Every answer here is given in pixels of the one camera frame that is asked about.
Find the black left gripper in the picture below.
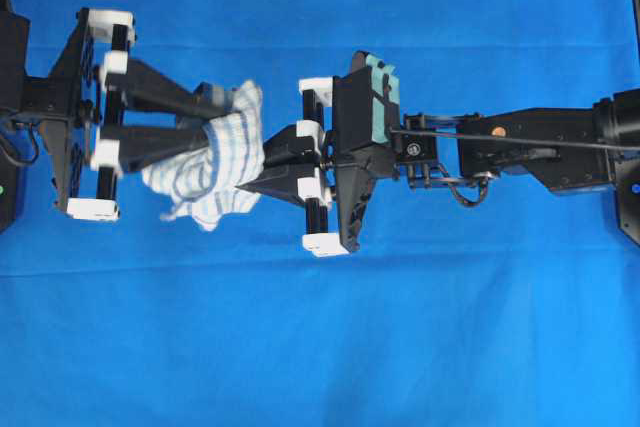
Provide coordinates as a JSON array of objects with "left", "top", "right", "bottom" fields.
[{"left": 38, "top": 8, "right": 230, "bottom": 221}]

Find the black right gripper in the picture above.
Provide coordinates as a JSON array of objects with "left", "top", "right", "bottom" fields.
[{"left": 238, "top": 70, "right": 396, "bottom": 257}]

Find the white blue striped towel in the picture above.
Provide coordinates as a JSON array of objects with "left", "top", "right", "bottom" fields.
[{"left": 142, "top": 80, "right": 264, "bottom": 232}]

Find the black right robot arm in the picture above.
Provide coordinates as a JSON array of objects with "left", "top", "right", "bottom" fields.
[{"left": 245, "top": 67, "right": 639, "bottom": 256}]

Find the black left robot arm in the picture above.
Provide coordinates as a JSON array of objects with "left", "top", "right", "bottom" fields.
[{"left": 1, "top": 0, "right": 227, "bottom": 221}]

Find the teal taped wrist camera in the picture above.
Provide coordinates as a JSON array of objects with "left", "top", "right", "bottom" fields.
[{"left": 350, "top": 50, "right": 400, "bottom": 144}]

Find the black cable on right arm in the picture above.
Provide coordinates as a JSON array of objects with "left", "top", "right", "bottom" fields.
[{"left": 387, "top": 128, "right": 640, "bottom": 152}]

